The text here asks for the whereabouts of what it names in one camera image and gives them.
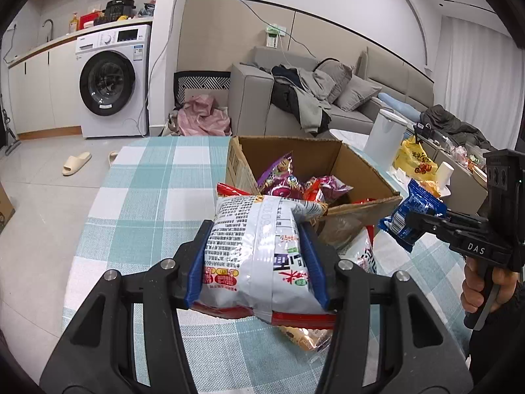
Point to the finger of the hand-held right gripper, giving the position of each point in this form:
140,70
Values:
426,222
467,221

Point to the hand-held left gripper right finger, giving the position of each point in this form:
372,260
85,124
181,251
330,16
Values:
318,271

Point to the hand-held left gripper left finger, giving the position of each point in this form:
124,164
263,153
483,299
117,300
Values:
197,271

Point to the blue snack packet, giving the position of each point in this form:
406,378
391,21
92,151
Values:
414,201

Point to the large white grey snack packet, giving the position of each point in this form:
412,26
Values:
254,254

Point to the brown cardboard box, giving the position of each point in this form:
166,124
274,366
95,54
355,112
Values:
361,172

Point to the person's right forearm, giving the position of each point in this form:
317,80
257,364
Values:
504,336

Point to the person's right hand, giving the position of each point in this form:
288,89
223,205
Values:
471,291

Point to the orange snack packet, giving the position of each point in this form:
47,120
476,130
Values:
431,188

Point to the white packet with black print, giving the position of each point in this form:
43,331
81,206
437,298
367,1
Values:
363,254

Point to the white paper cup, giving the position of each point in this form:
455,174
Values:
445,172

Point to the yellow plastic bag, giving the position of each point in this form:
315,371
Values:
414,158

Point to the orange biscuit packet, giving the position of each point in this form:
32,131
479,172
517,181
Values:
303,338

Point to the pile of colourful wrappers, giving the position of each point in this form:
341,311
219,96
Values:
459,152

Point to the purple snack packet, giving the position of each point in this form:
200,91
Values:
334,184
279,170
283,189

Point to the black clamp device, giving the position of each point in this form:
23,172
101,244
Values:
422,131

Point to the white cylindrical appliance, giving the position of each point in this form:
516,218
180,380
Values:
383,135

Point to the dark green blanket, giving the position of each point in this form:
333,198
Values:
447,121

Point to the light blue pillow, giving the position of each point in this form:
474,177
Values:
400,104

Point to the white curtain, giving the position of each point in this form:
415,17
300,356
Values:
471,82

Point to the beige slipper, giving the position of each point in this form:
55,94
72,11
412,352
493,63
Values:
113,159
76,164

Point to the grey pillow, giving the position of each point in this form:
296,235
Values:
361,92
340,76

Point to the pink cloth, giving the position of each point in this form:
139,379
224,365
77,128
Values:
205,121

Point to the grey hoodie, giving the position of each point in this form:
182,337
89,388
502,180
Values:
311,106

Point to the grey sofa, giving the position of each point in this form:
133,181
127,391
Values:
250,102

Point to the black clothing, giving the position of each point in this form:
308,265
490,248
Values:
285,94

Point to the white washing machine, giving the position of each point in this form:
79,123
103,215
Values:
139,90

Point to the black white patterned basket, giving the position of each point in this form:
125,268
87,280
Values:
201,80

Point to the flat cardboard piece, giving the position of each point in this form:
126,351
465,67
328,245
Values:
5,209

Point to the white kitchen counter cabinet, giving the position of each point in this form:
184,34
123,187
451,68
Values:
37,90

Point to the grey plastic bag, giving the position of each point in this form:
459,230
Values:
147,10

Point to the red box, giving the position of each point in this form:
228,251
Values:
88,21

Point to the black pressure cooker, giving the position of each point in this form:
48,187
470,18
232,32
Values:
119,8

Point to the yellow bottle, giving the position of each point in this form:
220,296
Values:
74,24

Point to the metal faucet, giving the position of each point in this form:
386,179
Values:
50,28

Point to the white green wall socket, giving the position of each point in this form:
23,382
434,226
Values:
275,35

